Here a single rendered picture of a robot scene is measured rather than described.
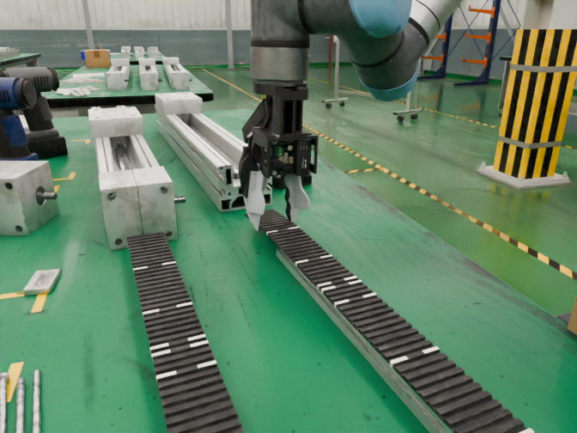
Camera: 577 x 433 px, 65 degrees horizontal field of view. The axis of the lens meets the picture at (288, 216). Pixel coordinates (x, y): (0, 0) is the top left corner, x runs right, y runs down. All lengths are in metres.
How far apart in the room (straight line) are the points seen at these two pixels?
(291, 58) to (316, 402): 0.39
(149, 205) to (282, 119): 0.25
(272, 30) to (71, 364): 0.42
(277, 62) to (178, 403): 0.39
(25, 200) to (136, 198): 0.20
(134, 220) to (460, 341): 0.47
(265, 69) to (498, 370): 0.42
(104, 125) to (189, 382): 0.77
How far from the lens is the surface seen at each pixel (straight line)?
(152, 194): 0.70
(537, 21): 4.06
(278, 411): 0.42
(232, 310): 0.54
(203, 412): 0.38
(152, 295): 0.52
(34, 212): 0.84
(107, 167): 0.84
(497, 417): 0.40
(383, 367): 0.45
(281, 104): 0.57
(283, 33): 0.58
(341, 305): 0.49
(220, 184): 0.81
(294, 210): 0.69
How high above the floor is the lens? 1.08
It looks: 22 degrees down
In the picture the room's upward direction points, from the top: straight up
